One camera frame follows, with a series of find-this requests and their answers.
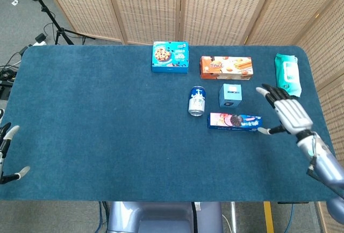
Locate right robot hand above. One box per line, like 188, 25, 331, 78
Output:
255, 83, 314, 138

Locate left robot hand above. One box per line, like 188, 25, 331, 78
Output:
0, 122, 31, 185

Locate small light blue box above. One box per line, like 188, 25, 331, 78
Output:
219, 83, 242, 108

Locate orange biscuit box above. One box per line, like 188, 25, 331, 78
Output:
199, 56, 254, 81

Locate teal wet wipes pack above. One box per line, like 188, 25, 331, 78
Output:
274, 53, 303, 98

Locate blue sandwich cookie box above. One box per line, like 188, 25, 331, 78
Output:
206, 112, 263, 132

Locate blue and white drink can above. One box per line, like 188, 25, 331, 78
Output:
188, 86, 207, 117

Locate blue table mat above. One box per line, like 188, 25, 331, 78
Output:
0, 44, 340, 202

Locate white power strip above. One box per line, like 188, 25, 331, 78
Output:
31, 33, 48, 47

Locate wooden folding screen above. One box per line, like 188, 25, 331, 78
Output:
37, 0, 344, 233

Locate blue chocolate chip cookie box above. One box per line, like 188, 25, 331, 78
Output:
151, 41, 189, 74

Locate black tripod stand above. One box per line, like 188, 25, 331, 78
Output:
20, 0, 95, 46

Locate robot torso base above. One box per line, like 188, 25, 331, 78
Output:
106, 201, 224, 233

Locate black floor cables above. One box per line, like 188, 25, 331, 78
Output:
0, 45, 29, 101

